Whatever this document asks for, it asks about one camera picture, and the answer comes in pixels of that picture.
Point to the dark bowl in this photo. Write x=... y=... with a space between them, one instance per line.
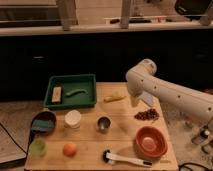
x=44 y=115

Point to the white handled dish brush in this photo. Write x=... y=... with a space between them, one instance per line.
x=109 y=156

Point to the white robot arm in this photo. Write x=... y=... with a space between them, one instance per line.
x=141 y=78

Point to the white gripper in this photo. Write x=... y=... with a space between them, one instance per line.
x=134 y=100

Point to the blue green sponge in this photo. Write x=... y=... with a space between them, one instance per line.
x=42 y=125

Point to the green plastic tray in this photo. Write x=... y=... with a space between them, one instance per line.
x=68 y=83

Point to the grey folded cloth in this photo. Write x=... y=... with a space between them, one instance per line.
x=147 y=98

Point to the spice bottle rack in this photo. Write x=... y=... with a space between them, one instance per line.
x=201 y=137

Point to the bunch of dark grapes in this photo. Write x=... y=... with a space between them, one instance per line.
x=150 y=114

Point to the orange fruit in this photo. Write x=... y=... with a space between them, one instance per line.
x=70 y=149

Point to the green plastic cup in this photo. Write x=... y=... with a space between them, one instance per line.
x=38 y=147

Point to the small metal cup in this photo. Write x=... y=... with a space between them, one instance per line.
x=103 y=124

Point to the green chili pepper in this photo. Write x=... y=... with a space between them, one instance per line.
x=75 y=92

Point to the wooden block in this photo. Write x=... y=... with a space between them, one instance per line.
x=56 y=94

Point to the yellow banana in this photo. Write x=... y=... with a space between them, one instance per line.
x=113 y=98

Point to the red orange bowl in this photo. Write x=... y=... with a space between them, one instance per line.
x=151 y=142

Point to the white paper cup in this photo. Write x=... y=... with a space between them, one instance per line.
x=72 y=119

